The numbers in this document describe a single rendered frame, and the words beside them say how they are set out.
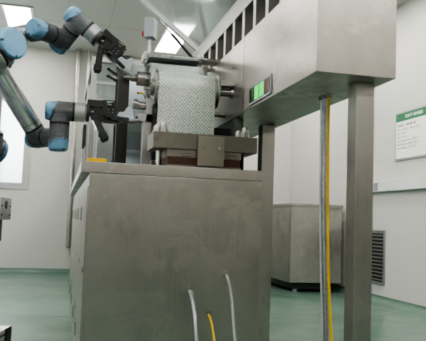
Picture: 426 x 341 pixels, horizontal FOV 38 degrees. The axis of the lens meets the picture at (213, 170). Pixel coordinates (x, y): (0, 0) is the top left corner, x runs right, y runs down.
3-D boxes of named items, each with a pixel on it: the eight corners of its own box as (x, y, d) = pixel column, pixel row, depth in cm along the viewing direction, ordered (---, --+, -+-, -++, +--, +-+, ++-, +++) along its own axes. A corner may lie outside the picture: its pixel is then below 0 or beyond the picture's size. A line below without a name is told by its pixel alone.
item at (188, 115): (155, 140, 250) (157, 95, 251) (213, 144, 255) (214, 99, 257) (156, 140, 250) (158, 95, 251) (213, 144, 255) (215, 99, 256)
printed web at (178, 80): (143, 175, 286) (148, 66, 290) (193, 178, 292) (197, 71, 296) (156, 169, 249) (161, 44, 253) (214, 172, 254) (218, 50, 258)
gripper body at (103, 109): (118, 100, 243) (86, 98, 241) (117, 122, 243) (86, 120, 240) (116, 104, 251) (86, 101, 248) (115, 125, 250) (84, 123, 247)
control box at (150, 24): (144, 40, 319) (145, 21, 320) (156, 40, 318) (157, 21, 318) (140, 36, 312) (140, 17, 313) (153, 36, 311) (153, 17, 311)
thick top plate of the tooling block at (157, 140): (147, 151, 245) (147, 136, 245) (245, 157, 254) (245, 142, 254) (153, 147, 229) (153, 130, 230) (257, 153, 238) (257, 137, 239)
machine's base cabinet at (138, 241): (66, 314, 454) (73, 195, 461) (154, 314, 469) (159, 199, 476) (74, 427, 210) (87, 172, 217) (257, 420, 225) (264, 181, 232)
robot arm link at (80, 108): (74, 120, 239) (74, 123, 247) (86, 120, 240) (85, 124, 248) (75, 100, 240) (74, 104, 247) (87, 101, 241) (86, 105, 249)
